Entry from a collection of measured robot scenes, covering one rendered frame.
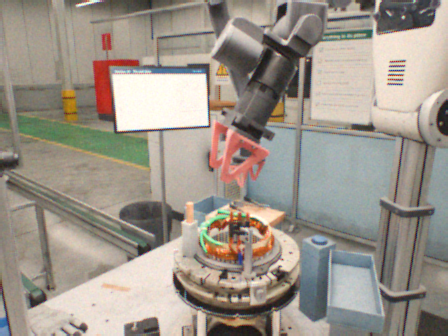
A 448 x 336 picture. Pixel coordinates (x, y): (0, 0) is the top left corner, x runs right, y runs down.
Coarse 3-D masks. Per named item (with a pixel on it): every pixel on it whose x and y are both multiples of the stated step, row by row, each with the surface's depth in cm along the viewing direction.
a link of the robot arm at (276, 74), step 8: (264, 48) 50; (272, 48) 50; (264, 56) 52; (272, 56) 51; (280, 56) 50; (256, 64) 51; (264, 64) 51; (272, 64) 51; (280, 64) 50; (288, 64) 51; (256, 72) 52; (264, 72) 51; (272, 72) 51; (280, 72) 51; (288, 72) 51; (256, 80) 52; (264, 80) 51; (272, 80) 51; (280, 80) 51; (288, 80) 52; (264, 88) 52; (272, 88) 51; (280, 88) 52; (272, 96) 53; (280, 96) 54
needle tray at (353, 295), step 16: (336, 256) 93; (352, 256) 92; (368, 256) 90; (336, 272) 89; (352, 272) 89; (368, 272) 89; (336, 288) 83; (352, 288) 83; (368, 288) 83; (336, 304) 77; (352, 304) 77; (368, 304) 77; (336, 320) 71; (352, 320) 70; (368, 320) 69
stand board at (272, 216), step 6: (252, 204) 125; (234, 210) 119; (246, 210) 120; (252, 210) 120; (264, 210) 120; (270, 210) 120; (276, 210) 119; (210, 216) 115; (264, 216) 115; (270, 216) 115; (276, 216) 115; (282, 216) 117; (270, 222) 110; (276, 222) 114
